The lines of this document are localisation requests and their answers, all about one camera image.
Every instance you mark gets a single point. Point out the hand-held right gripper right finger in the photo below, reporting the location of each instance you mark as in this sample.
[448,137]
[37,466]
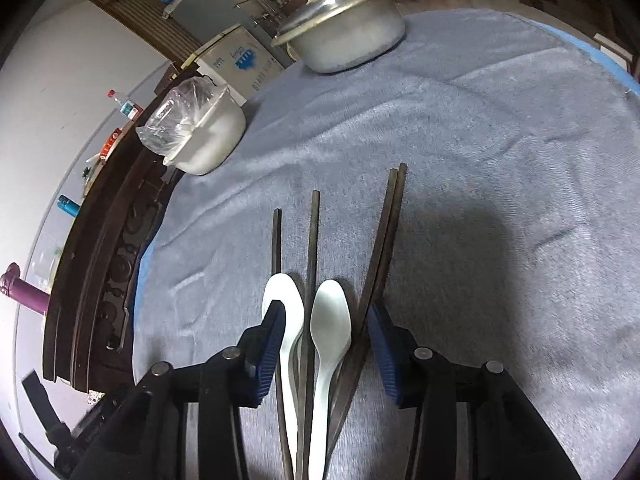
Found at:
[384,352]

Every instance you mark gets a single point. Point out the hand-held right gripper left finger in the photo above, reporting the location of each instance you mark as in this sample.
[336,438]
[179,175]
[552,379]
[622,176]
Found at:
[267,350]

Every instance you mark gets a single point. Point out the white spoon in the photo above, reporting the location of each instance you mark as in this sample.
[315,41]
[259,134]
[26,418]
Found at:
[287,300]
[330,315]

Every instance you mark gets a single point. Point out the dark chopstick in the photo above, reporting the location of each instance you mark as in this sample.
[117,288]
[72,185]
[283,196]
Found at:
[398,200]
[276,240]
[313,240]
[387,210]

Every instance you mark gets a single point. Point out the purple bottle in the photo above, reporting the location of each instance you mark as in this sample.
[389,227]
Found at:
[25,295]

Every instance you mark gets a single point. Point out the dark wooden sideboard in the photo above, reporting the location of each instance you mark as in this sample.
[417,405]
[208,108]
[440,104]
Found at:
[100,270]

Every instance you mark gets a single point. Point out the clear plastic cup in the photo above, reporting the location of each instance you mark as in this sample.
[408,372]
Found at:
[47,267]

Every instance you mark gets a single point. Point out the grey tablecloth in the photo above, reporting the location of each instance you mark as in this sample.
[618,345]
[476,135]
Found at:
[450,160]

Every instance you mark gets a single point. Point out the white pot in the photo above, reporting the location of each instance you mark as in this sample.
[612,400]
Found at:
[215,140]

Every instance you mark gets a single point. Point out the blue thermos bottle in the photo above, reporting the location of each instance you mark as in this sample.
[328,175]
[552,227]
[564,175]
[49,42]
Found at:
[69,205]

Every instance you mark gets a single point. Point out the clear plastic bag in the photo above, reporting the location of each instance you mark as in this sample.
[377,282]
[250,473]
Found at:
[170,115]

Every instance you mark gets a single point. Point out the red patterned bowl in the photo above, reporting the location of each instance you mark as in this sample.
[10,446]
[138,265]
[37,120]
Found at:
[109,144]

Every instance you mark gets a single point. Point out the clear red-capped water bottle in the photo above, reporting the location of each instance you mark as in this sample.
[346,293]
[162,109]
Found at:
[129,107]

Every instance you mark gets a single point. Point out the white chest freezer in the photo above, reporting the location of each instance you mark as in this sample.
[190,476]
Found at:
[240,60]

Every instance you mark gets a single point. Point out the aluminium pot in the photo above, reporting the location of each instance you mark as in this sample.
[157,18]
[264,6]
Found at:
[350,40]

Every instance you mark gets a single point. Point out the grey refrigerator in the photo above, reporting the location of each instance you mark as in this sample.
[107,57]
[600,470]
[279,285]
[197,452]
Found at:
[215,5]

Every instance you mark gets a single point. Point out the aluminium pot lid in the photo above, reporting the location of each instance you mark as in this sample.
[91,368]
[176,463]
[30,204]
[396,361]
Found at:
[330,5]

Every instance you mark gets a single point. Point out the brown wooden door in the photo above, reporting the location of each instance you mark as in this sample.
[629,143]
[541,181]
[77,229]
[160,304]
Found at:
[145,15]

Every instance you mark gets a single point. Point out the blue cloth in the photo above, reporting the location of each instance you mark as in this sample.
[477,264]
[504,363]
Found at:
[595,42]

